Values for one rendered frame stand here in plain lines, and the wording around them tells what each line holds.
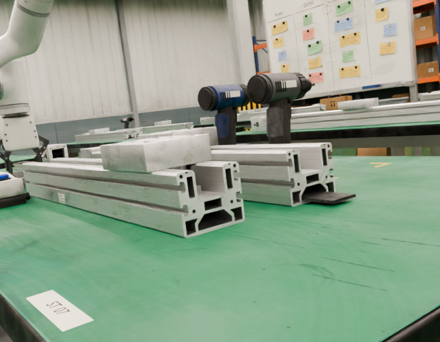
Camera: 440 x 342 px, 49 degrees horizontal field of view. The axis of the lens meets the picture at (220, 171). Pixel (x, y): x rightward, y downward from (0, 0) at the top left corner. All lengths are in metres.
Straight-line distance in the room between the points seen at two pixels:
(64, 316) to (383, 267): 0.28
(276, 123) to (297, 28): 3.54
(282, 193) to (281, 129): 0.27
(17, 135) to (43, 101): 11.32
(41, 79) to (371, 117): 11.05
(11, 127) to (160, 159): 0.90
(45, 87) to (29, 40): 11.45
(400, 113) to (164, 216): 1.80
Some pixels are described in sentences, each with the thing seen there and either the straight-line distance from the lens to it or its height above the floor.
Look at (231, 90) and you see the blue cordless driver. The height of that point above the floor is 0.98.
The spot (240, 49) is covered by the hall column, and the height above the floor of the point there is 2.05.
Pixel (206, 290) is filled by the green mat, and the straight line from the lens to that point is 0.45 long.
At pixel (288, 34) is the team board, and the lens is 4.57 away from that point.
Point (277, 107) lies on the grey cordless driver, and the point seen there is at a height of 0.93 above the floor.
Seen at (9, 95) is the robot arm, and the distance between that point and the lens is 1.53.
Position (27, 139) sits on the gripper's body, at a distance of 1.54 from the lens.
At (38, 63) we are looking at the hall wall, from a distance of 12.93.
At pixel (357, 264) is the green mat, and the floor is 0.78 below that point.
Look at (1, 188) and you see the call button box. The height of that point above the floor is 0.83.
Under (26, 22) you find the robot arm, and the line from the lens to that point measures 1.42.
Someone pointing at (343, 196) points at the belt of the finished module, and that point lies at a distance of 0.74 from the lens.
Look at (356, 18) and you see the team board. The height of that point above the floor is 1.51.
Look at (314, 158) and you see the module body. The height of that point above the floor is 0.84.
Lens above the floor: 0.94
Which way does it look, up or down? 7 degrees down
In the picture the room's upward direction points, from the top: 7 degrees counter-clockwise
